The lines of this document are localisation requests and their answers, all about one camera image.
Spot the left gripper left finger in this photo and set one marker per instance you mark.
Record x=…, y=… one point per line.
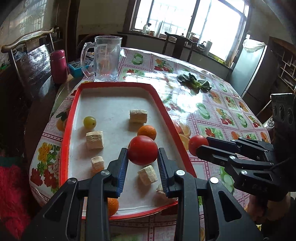
x=61, y=217

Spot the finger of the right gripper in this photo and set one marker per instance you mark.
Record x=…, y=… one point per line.
x=252, y=149
x=231, y=163

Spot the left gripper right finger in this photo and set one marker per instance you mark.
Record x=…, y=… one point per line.
x=224, y=217

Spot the red tomato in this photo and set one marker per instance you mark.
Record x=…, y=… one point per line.
x=195, y=142
x=142, y=150

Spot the large front orange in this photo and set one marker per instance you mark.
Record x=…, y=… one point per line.
x=147, y=130

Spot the round yam piece front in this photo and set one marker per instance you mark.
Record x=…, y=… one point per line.
x=97, y=164

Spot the green apple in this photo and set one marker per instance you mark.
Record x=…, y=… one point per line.
x=89, y=122

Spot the person's right hand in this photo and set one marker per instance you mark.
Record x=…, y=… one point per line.
x=261, y=210

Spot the wooden chair right side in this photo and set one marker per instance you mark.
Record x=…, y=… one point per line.
x=264, y=117

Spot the floral fruit print tablecloth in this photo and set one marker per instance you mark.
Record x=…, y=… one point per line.
x=218, y=113

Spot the green leafy vegetable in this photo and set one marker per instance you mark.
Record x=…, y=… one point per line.
x=190, y=81

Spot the grey refrigerator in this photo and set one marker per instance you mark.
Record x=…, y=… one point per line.
x=253, y=76

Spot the red rimmed white tray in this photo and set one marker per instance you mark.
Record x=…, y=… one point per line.
x=110, y=104

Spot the white plastic bag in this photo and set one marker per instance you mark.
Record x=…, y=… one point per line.
x=251, y=45

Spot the white paper towel roll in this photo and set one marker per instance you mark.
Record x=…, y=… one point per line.
x=207, y=47

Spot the dark teapot on sill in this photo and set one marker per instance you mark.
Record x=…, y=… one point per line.
x=201, y=46

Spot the dark wooden chair far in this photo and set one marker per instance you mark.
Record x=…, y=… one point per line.
x=179, y=45

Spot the magenta thermos bottle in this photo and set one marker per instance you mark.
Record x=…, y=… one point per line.
x=59, y=69

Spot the wooden chair left side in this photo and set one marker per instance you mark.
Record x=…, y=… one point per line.
x=30, y=56

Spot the blue box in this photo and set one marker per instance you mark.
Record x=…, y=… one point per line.
x=75, y=67

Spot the clear plastic pitcher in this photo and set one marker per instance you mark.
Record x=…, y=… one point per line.
x=105, y=61

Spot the wooden wall shelf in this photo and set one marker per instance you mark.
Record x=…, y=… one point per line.
x=285, y=54

